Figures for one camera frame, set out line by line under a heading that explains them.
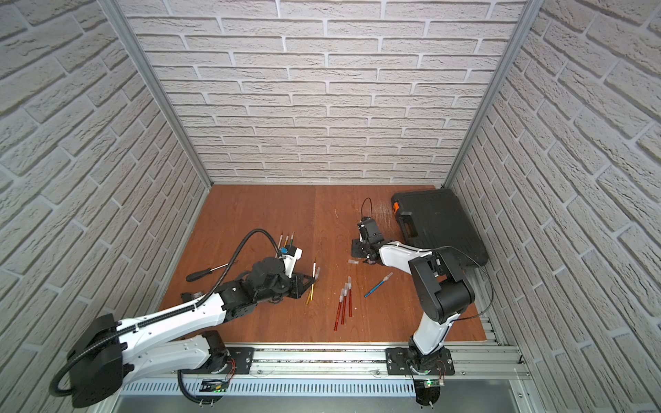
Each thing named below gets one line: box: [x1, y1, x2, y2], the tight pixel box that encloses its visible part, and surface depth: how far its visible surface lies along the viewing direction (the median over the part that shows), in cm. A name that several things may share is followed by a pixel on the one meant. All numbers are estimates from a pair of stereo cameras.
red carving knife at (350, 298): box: [347, 276, 353, 318], surface depth 88 cm
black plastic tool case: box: [390, 187, 489, 267], surface depth 102 cm
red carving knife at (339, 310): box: [333, 288, 345, 332], surface depth 86 cm
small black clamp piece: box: [180, 290, 204, 303], surface depth 87 cm
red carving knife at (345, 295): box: [340, 282, 348, 326], surface depth 87 cm
